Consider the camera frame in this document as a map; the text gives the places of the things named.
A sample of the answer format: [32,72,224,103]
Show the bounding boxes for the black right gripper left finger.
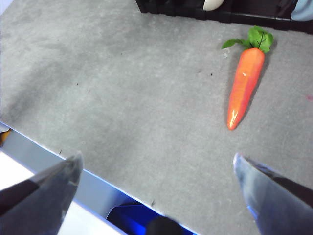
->
[0,151,84,235]

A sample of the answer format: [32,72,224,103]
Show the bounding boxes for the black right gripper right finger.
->
[233,152,313,235]

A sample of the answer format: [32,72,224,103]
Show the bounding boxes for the orange carrot with green leaves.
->
[222,25,274,131]

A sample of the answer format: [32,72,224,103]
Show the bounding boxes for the black plate rack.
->
[135,0,313,35]

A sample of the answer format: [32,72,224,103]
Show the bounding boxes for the blue plate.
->
[291,0,313,22]

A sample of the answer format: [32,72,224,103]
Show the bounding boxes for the beige plate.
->
[203,0,224,12]

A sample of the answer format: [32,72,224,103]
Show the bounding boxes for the blue base part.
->
[106,199,194,235]

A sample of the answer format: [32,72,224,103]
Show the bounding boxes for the black round knob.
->
[146,216,184,235]

